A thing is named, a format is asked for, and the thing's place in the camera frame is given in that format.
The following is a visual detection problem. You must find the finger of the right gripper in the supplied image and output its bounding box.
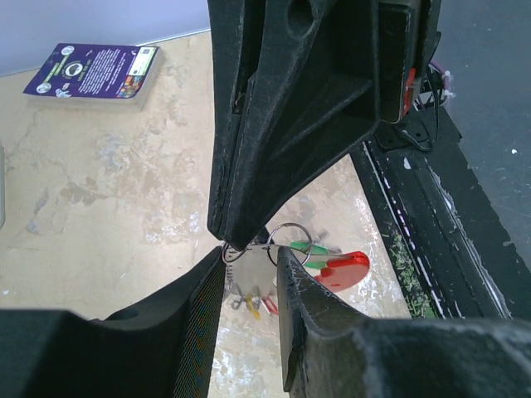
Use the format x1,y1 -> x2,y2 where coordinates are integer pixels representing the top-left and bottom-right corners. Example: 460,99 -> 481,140
207,1 -> 256,240

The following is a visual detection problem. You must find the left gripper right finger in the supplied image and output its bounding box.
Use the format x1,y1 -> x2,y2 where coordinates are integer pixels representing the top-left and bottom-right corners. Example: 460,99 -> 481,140
277,247 -> 530,397

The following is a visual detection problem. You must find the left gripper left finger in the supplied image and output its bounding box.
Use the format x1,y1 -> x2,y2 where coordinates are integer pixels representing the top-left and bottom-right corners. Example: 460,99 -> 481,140
1,249 -> 225,397

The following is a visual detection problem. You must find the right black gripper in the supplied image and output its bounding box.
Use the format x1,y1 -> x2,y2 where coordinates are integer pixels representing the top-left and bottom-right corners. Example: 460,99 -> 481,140
223,0 -> 441,250

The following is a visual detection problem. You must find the key with yellow tag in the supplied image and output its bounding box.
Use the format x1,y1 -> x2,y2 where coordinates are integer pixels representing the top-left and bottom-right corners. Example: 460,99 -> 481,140
245,295 -> 261,321

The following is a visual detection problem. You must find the key with green tag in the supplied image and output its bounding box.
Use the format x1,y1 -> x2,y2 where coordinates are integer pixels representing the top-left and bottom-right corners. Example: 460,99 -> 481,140
290,241 -> 343,270

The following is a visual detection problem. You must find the purple card package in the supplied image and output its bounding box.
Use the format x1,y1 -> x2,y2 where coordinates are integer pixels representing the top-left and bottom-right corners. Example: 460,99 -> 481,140
23,43 -> 164,109

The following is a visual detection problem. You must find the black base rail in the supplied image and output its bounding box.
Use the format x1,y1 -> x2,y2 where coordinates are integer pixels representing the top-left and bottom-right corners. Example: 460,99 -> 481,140
351,109 -> 530,320

